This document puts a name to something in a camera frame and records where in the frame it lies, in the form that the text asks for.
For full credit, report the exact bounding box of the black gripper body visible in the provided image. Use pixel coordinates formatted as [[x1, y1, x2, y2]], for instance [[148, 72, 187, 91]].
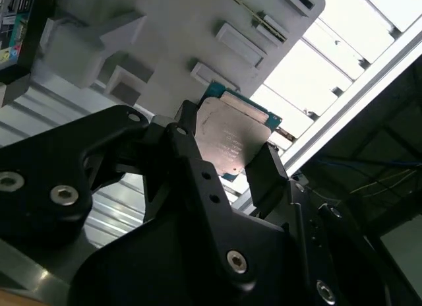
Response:
[[67, 213, 313, 306]]

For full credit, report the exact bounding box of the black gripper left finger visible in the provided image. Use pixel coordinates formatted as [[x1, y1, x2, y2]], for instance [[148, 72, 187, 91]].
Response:
[[0, 100, 260, 289]]

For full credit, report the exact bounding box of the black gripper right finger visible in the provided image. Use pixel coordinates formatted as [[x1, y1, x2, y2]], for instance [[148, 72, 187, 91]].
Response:
[[245, 144, 409, 306]]

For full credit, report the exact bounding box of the silver CPU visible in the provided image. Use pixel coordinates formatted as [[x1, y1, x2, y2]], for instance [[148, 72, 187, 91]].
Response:
[[196, 80, 285, 182]]

